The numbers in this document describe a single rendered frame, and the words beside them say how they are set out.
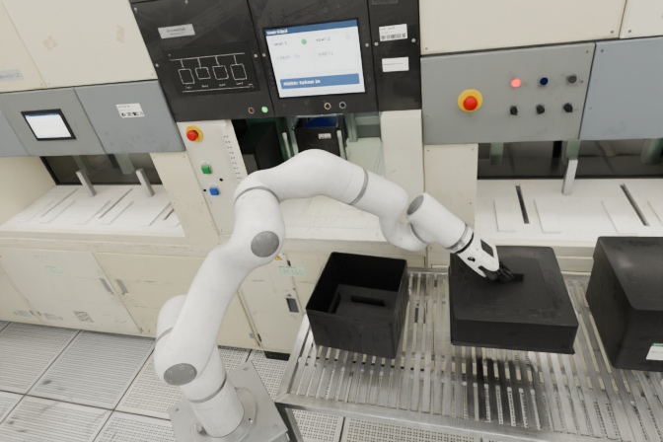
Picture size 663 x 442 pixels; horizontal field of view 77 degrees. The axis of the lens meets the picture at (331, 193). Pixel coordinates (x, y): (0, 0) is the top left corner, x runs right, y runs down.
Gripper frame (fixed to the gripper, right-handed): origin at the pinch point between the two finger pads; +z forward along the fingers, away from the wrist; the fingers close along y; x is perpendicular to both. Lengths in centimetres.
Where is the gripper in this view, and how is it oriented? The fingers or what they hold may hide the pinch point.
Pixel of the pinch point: (503, 272)
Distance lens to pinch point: 121.5
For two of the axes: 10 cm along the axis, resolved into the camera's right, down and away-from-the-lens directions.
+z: 7.9, 5.8, 2.0
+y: 2.0, -5.6, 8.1
